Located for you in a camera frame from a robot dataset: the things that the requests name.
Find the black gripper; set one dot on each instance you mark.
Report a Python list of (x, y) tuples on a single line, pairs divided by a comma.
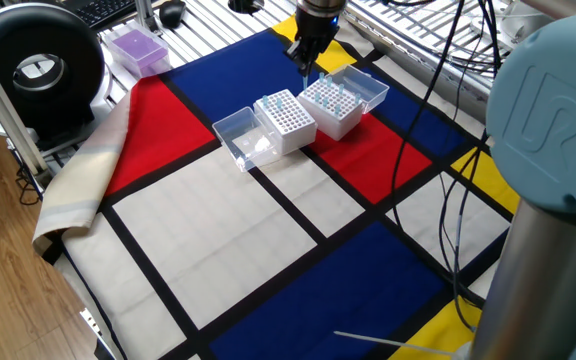
[(318, 32)]

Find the white pipette tip box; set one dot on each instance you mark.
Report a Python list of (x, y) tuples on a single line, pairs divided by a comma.
[(323, 122), (300, 139)]

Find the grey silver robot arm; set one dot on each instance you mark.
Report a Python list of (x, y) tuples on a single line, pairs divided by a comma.
[(548, 125)]

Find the black round object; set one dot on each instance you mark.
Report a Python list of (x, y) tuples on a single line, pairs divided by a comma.
[(243, 5)]

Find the black computer mouse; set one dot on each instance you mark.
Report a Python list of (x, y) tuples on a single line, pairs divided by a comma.
[(172, 12)]

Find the clear box purple tip rack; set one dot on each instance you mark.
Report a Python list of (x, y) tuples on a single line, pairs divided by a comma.
[(138, 50)]

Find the silver metal mounting plate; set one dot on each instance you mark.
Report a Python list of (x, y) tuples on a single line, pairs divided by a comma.
[(493, 27)]

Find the colour block tablecloth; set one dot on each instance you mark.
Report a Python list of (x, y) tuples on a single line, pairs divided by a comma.
[(218, 240)]

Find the black keyboard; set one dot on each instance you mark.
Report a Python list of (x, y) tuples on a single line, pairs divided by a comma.
[(103, 9)]

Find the grey metal cylinder base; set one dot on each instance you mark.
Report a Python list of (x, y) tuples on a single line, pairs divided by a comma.
[(530, 20)]

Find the black round machine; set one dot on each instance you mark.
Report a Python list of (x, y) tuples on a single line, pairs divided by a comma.
[(68, 90)]

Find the aluminium profile frame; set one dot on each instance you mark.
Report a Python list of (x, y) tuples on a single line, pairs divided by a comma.
[(3, 110)]

